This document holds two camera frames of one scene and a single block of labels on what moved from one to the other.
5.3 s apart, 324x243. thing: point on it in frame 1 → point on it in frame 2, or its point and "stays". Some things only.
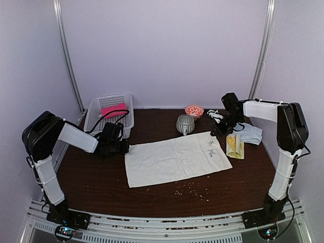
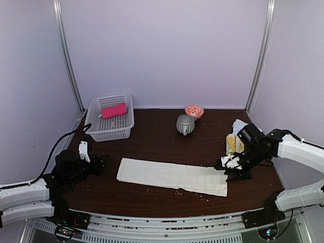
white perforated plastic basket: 93,119 stays
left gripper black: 125,148 → 95,159
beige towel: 159,161 → 204,179
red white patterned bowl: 195,110 stays
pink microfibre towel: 122,106 stays
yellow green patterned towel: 235,148 stays
